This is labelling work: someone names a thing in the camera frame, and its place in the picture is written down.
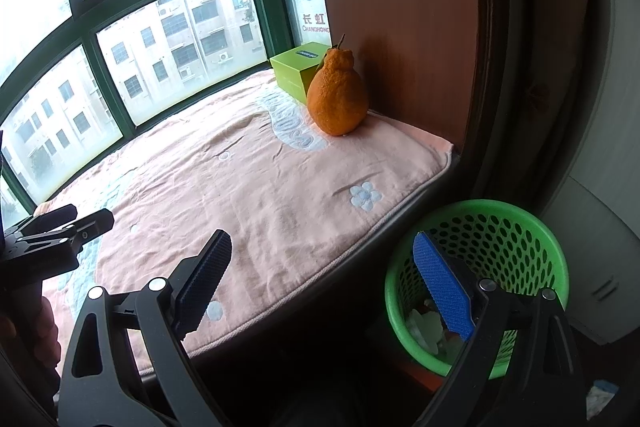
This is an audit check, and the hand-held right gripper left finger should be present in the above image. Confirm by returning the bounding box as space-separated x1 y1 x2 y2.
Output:
59 229 233 427

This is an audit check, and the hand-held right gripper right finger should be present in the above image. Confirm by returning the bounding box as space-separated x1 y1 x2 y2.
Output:
412 231 586 427

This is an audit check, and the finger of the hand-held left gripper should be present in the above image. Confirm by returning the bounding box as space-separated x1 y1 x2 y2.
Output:
2 203 79 240
15 208 116 248

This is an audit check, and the green plastic basket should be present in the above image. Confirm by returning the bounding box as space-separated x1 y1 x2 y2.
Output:
385 199 570 380

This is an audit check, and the person's left hand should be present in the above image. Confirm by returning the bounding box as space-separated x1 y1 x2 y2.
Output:
30 297 61 368

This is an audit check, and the orange box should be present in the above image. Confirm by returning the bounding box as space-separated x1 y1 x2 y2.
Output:
395 354 446 395

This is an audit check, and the pink printed blanket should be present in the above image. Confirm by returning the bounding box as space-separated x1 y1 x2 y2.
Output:
35 69 458 375

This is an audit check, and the white cabinet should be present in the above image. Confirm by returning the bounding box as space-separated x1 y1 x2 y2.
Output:
542 0 640 348

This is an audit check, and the white patterned cloth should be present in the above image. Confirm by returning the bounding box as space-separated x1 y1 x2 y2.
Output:
585 377 623 423

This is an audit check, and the beige apartment building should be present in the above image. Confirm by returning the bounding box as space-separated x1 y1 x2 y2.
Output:
0 0 268 202

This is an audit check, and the bumpy orange citrus fruit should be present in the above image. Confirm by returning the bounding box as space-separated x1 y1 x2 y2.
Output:
306 34 370 136

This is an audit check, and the green tissue box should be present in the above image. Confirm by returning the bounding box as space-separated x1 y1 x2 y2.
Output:
270 42 333 104

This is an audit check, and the brown wooden panel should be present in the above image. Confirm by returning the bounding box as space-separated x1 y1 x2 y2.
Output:
314 0 481 148

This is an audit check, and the green window frame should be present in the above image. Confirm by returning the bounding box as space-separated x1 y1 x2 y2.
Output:
0 0 321 202

